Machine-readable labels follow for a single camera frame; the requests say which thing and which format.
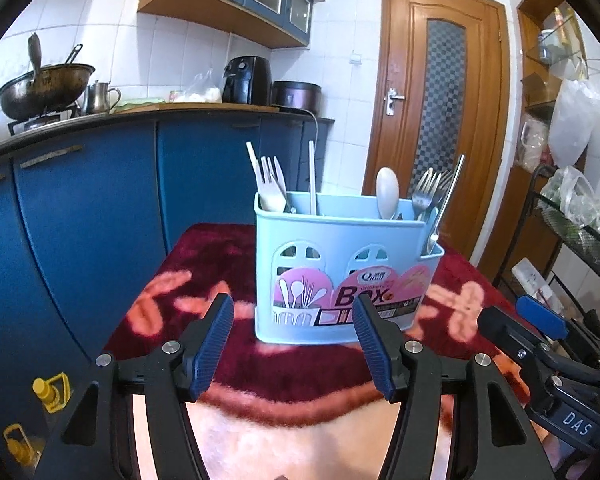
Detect steel fork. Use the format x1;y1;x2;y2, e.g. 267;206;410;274
412;168;441;220
431;170;453;205

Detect beige spoon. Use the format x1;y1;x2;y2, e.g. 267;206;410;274
376;167;400;220

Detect beige handled fork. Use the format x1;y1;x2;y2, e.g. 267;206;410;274
259;156;287;212

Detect light wooden chopstick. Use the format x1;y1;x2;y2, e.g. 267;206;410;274
309;140;317;216

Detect white power strip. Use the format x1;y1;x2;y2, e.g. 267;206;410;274
512;258;565;314

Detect red floral plush cloth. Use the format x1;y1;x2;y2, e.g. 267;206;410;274
101;222;546;480

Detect light blue utensil box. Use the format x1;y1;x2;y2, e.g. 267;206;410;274
254;192;444;344

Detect yellow bottle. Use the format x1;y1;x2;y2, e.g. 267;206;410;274
32;377;61;413

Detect blue base cabinets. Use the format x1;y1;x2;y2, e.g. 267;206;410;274
0;112;329;446

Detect white plastic bag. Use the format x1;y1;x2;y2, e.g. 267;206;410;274
547;58;600;168

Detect wooden door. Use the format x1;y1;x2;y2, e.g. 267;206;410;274
363;0;509;257

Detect dark rice cooker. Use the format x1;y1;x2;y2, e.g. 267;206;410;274
271;80;322;115

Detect black air fryer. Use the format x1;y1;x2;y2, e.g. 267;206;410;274
222;55;272;106

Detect steel kettle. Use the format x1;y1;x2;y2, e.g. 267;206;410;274
82;80;121;115

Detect black wok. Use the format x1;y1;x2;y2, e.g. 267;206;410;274
0;34;95;122

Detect black wire rack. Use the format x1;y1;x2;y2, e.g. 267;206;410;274
492;165;600;298

